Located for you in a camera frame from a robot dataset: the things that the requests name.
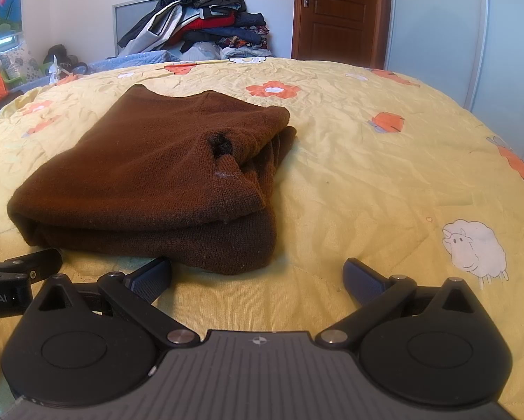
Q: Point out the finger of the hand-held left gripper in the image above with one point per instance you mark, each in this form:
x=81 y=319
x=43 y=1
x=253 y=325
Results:
x=43 y=260

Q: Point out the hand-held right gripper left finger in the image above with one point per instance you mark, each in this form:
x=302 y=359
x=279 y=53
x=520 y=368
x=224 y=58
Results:
x=151 y=281

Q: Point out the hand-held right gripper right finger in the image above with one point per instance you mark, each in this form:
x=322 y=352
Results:
x=361 y=282

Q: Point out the brown knit sweater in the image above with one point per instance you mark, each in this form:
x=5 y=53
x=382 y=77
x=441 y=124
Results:
x=148 y=175

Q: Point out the pile of clothes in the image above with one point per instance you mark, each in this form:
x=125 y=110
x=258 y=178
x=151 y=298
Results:
x=200 y=17

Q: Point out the yellow printed blanket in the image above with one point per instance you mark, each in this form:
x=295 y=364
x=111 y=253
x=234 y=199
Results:
x=375 y=175

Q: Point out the green plastic object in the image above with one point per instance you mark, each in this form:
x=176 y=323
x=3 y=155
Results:
x=10 y=79

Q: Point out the floral pillow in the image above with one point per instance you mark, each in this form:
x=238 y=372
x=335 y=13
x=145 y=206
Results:
x=19 y=61

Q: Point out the dark plush toy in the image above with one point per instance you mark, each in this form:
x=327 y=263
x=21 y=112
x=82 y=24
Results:
x=60 y=57

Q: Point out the blue quilted blanket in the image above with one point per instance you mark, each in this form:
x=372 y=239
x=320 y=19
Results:
x=130 y=60

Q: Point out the grey framed panel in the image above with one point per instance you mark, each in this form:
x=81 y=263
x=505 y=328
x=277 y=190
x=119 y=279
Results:
x=124 y=22

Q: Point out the white sliding wardrobe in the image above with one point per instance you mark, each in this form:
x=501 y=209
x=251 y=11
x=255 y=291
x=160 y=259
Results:
x=441 y=30

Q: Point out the brown wooden door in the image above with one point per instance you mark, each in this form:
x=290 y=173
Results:
x=340 y=13

